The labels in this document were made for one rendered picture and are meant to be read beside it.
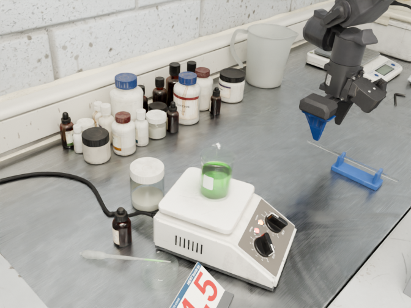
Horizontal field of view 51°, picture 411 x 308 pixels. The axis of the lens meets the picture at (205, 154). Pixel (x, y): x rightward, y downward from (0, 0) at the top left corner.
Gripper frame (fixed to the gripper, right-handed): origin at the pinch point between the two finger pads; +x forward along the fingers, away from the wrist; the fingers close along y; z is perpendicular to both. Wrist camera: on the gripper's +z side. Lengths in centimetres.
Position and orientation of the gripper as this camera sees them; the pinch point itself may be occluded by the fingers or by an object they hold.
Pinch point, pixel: (330, 117)
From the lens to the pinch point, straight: 91.3
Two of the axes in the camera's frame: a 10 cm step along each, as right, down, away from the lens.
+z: 7.5, 4.1, -5.2
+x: -0.6, 8.2, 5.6
